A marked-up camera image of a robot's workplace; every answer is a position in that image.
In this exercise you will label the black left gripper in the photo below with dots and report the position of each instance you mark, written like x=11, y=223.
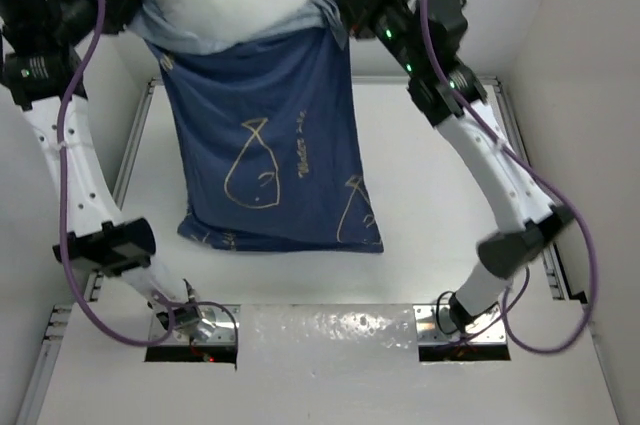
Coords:
x=116, y=7

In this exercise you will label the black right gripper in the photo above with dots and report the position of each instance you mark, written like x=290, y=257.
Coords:
x=358, y=7

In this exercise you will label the blue patterned pillowcase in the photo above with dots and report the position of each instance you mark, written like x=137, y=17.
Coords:
x=267, y=134

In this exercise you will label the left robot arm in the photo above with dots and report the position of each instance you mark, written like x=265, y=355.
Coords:
x=44, y=75

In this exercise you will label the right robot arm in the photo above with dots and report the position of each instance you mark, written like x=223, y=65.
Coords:
x=527, y=219

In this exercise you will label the white front cover board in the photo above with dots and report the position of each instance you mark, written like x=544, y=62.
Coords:
x=321, y=365

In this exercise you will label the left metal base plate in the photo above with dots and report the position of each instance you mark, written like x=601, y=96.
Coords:
x=216, y=327

